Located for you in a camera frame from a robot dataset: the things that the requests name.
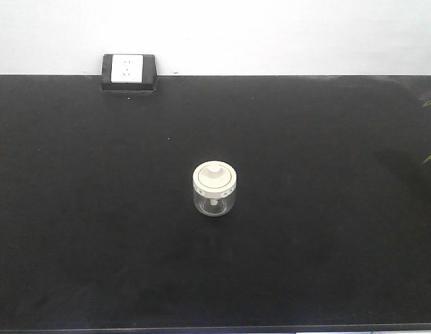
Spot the glass jar with white lid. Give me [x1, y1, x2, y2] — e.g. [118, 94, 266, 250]
[192, 161, 237, 217]

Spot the black white power outlet box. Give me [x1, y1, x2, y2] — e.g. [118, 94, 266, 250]
[100, 54, 158, 93]

